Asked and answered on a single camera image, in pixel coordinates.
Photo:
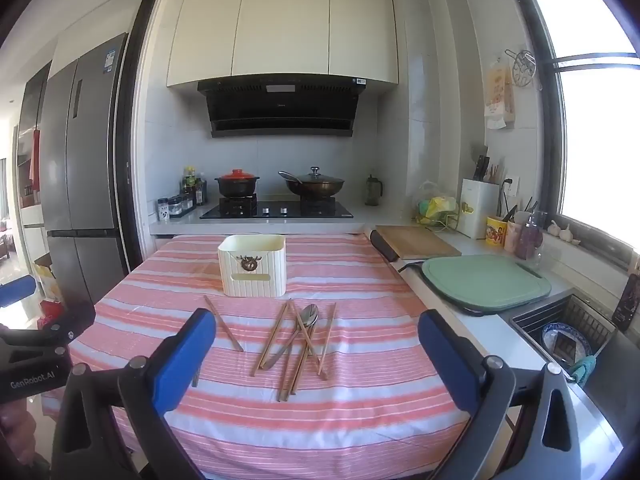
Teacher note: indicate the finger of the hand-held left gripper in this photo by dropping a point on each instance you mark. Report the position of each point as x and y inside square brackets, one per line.
[15, 292]
[70, 321]

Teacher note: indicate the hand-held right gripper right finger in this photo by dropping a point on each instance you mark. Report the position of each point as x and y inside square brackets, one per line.
[445, 360]

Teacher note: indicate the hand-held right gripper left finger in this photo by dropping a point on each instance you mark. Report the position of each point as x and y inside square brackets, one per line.
[185, 355]

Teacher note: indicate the wooden chopstick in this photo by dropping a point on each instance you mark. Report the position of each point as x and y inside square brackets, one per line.
[287, 382]
[299, 375]
[223, 324]
[270, 339]
[320, 362]
[327, 332]

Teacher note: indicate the cream ribbed utensil holder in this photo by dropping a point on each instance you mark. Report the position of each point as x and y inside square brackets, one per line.
[252, 267]

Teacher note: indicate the steel spoon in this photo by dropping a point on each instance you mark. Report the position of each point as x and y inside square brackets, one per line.
[311, 314]

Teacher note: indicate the person's left hand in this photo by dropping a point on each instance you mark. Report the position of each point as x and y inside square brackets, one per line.
[14, 430]

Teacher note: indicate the green cutting board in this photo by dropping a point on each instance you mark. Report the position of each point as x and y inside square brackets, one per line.
[485, 282]

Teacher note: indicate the pink white striped tablecloth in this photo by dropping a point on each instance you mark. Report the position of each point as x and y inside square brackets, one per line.
[350, 410]

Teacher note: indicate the blue white bowl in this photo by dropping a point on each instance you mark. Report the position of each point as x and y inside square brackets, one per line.
[562, 342]

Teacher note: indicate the wooden cutting board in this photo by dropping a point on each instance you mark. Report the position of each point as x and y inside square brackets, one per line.
[417, 241]

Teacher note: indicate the grey refrigerator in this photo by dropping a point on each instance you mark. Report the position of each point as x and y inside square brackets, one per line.
[80, 185]

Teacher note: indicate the teal dish cloth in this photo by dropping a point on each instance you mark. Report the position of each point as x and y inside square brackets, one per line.
[583, 367]

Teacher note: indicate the yellow printed cup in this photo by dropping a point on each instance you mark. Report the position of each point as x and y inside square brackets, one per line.
[496, 231]

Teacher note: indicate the pink cup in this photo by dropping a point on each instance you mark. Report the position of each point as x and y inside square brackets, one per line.
[513, 236]

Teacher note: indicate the spice jar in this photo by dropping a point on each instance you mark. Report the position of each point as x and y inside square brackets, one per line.
[163, 209]
[175, 206]

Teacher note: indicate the purple glass jar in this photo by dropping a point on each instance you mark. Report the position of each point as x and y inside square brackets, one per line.
[530, 239]

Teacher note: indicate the yellow green plastic bags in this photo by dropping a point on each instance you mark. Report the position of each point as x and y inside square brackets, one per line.
[437, 208]

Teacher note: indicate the white knife block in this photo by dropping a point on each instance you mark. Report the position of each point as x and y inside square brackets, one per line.
[477, 208]

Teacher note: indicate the steel sink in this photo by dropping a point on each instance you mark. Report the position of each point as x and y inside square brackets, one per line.
[600, 325]

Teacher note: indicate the dark sauce bottle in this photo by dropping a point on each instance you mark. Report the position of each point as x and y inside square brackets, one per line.
[200, 189]
[189, 182]

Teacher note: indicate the black gas stove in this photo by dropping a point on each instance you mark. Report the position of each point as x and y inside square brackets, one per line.
[275, 209]

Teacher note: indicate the garlic bulbs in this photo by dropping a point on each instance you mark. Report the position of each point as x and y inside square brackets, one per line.
[561, 231]

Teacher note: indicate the black clay pot red lid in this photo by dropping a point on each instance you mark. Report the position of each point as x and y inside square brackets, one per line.
[236, 184]

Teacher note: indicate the glass jar with lid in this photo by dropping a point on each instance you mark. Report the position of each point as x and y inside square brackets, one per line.
[373, 191]

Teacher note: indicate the kitchen knives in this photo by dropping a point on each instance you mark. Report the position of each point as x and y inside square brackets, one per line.
[481, 164]

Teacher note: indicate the wok with glass lid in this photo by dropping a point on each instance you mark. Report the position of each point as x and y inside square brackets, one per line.
[315, 184]

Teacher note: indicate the black range hood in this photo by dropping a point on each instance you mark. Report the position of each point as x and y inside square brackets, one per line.
[280, 105]

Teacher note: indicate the hanging noodle packet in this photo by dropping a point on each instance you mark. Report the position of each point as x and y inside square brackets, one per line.
[500, 95]

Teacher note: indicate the window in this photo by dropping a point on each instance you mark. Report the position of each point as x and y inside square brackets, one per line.
[595, 110]

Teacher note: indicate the metal steamer rack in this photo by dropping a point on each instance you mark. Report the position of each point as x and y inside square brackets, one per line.
[523, 67]

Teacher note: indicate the white wall outlet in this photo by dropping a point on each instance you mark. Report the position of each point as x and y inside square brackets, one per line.
[511, 185]

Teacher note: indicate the dark door frame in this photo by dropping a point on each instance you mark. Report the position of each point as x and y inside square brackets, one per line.
[140, 135]

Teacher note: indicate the white wall cabinets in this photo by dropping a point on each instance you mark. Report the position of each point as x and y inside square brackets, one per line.
[282, 30]

